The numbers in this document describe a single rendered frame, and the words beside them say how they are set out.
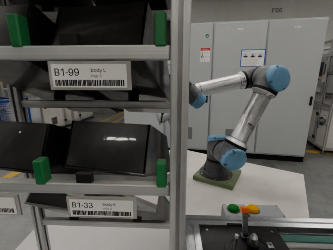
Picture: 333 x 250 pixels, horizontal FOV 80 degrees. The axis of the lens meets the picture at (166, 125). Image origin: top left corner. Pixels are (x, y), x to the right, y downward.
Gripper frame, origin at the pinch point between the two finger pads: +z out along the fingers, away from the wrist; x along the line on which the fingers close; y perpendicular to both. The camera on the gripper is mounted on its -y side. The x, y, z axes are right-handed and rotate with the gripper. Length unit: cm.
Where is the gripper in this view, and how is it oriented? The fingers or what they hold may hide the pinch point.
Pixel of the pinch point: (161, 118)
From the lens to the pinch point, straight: 63.1
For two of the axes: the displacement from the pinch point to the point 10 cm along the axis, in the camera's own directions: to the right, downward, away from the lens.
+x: -9.8, -0.5, 2.1
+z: -2.0, 6.2, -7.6
